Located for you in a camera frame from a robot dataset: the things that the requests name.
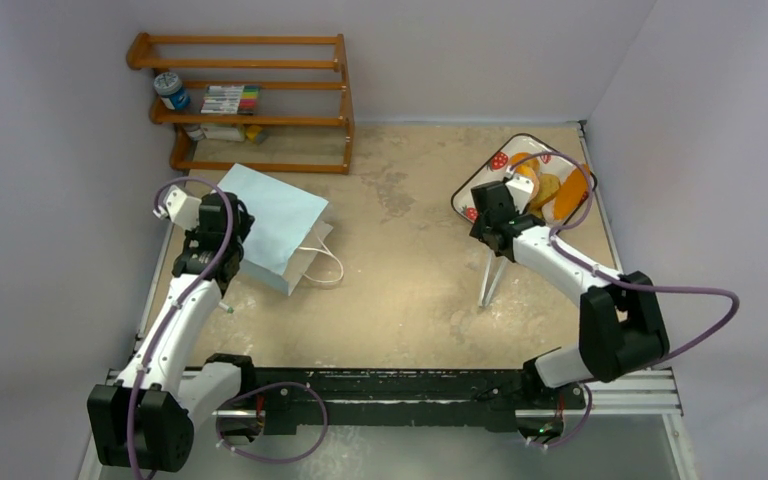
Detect orange fake bread ring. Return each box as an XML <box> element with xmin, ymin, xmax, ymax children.
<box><xmin>508</xmin><ymin>152</ymin><xmax>543</xmax><ymax>180</ymax></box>

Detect metal tongs with white handle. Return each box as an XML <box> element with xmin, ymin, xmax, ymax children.
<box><xmin>477</xmin><ymin>251</ymin><xmax>508</xmax><ymax>308</ymax></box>

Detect white orange fake bread slice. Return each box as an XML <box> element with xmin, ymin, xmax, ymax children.
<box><xmin>551</xmin><ymin>165</ymin><xmax>591</xmax><ymax>222</ymax></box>

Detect light blue paper bag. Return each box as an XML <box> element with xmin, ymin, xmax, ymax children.
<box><xmin>218</xmin><ymin>165</ymin><xmax>345</xmax><ymax>296</ymax></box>

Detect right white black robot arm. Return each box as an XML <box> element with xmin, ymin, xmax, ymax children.
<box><xmin>470</xmin><ymin>180</ymin><xmax>670</xmax><ymax>407</ymax></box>

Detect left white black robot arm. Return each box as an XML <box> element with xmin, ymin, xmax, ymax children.
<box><xmin>87</xmin><ymin>187</ymin><xmax>258</xmax><ymax>473</ymax></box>

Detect white strawberry print tray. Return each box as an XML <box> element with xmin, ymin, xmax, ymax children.
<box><xmin>450</xmin><ymin>133</ymin><xmax>598</xmax><ymax>226</ymax></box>

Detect small white box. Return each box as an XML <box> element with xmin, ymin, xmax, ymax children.
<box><xmin>201</xmin><ymin>124</ymin><xmax>246</xmax><ymax>142</ymax></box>

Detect small yellow block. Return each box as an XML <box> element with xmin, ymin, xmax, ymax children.
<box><xmin>244</xmin><ymin>125</ymin><xmax>268</xmax><ymax>145</ymax></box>

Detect box of coloured markers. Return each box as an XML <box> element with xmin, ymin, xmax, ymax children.
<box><xmin>200</xmin><ymin>85</ymin><xmax>261</xmax><ymax>116</ymax></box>

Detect orange wooden shelf rack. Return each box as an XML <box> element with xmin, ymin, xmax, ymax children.
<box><xmin>126</xmin><ymin>32</ymin><xmax>355</xmax><ymax>174</ymax></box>

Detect blue lidded jar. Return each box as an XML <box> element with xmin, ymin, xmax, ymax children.
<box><xmin>153</xmin><ymin>71</ymin><xmax>191</xmax><ymax>111</ymax></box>

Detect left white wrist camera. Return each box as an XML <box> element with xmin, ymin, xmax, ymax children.
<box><xmin>153</xmin><ymin>185</ymin><xmax>201</xmax><ymax>231</ymax></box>

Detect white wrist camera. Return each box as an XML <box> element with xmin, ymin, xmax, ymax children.
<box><xmin>153</xmin><ymin>185</ymin><xmax>201</xmax><ymax>231</ymax></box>
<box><xmin>505</xmin><ymin>173</ymin><xmax>539</xmax><ymax>212</ymax></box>

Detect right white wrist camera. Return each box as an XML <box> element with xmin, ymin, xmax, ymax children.
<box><xmin>505</xmin><ymin>173</ymin><xmax>539</xmax><ymax>212</ymax></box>

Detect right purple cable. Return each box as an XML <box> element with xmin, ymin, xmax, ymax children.
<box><xmin>504</xmin><ymin>151</ymin><xmax>741</xmax><ymax>452</ymax></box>

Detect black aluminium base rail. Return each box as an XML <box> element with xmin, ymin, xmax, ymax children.
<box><xmin>134</xmin><ymin>361</ymin><xmax>682</xmax><ymax>442</ymax></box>

